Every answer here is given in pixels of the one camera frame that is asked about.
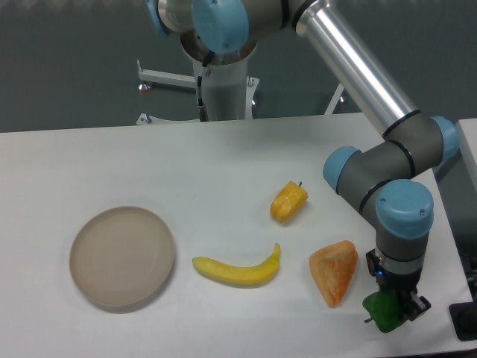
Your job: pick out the green toy bell pepper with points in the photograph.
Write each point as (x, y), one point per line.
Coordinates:
(384, 309)

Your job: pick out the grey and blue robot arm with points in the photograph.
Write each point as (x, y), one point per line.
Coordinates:
(378, 183)

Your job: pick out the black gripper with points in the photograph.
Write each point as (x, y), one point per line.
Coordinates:
(401, 276)

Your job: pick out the beige round plate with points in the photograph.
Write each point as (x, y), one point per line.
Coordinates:
(121, 259)

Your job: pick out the orange toy sandwich triangle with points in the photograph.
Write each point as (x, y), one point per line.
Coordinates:
(332, 269)

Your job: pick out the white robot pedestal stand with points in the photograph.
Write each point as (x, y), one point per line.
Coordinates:
(280, 76)

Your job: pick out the yellow toy banana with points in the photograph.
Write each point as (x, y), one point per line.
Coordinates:
(239, 275)

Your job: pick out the yellow toy bell pepper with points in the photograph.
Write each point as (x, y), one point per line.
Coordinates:
(288, 201)

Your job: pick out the white side table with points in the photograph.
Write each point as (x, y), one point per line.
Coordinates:
(463, 145)

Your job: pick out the black device at table edge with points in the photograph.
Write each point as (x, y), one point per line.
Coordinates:
(463, 317)

